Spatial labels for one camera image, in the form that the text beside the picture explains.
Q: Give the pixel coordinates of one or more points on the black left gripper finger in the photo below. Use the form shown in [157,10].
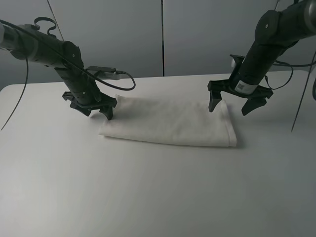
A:
[84,111]
[107,111]

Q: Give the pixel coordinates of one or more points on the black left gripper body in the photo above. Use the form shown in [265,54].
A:
[86,101]

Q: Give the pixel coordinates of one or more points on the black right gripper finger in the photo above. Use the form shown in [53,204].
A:
[215,98]
[253,104]

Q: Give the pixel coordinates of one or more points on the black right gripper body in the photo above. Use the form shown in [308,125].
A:
[216,87]

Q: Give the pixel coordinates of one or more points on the white towel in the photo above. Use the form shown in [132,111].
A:
[170,122]

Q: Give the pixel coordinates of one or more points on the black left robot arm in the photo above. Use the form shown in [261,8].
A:
[26,42]

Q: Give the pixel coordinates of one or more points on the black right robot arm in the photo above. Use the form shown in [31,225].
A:
[275,33]

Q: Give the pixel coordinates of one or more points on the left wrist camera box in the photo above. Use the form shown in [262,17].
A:
[104,72]

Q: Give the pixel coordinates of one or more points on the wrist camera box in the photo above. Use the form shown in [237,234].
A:
[104,72]
[236,59]

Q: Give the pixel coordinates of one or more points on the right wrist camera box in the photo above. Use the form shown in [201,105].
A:
[236,59]

